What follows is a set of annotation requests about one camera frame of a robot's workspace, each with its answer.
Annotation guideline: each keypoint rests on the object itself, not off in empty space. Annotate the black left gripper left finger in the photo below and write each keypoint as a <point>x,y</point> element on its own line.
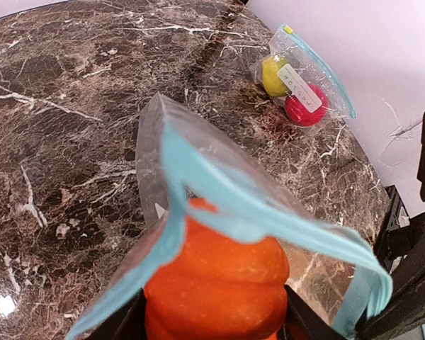
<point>128,323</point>

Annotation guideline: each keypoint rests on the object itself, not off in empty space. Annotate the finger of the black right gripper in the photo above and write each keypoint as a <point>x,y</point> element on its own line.
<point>406,309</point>

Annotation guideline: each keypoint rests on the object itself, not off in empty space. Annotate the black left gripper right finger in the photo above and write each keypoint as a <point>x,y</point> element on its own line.
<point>302,322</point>

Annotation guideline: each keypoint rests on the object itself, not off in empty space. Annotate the orange toy pumpkin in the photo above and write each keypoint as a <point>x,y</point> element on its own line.
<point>217,288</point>

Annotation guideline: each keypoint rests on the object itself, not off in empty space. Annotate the clear zip bag blue zipper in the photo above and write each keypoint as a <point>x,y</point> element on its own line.
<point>186,167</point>

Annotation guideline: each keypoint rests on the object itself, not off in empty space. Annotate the clear zip bag yellow slider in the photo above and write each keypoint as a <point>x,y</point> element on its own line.
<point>305,66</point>

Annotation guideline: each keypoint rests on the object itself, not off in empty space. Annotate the red toy apple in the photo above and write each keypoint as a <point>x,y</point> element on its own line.
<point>307,113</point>

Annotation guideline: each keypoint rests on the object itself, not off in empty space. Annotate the green toy avocado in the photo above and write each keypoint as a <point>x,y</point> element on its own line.
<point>272,84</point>

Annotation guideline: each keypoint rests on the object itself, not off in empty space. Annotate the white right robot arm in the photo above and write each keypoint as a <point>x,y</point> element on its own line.
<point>421,171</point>

